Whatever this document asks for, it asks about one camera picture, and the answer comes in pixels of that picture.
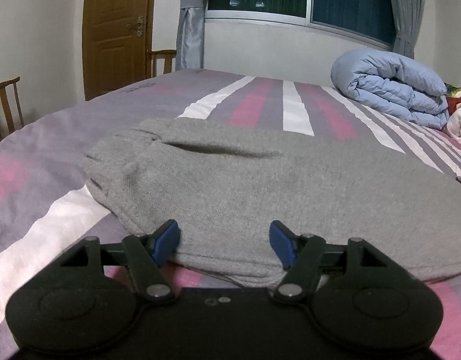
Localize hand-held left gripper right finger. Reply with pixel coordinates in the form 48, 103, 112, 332
269, 220, 389, 304

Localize wooden chair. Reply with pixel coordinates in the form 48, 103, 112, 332
146, 49, 177, 79
0, 76, 25, 147

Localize striped purple bed sheet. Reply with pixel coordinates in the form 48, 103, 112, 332
0, 68, 461, 360

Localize grey pants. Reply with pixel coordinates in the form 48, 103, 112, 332
82, 117, 461, 286

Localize red patterned cloth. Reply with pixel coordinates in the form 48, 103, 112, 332
446, 75, 461, 114

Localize metal door handle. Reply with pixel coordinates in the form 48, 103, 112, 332
126, 15, 145, 37

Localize folded light blue duvet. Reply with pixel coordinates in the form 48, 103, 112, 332
331, 49, 450, 130

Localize grey curtain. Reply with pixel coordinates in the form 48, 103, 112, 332
175, 0, 215, 71
386, 0, 428, 60

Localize brown wooden door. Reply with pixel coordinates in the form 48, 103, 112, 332
82, 0, 158, 101

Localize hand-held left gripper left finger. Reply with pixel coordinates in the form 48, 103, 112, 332
60, 219, 180, 304

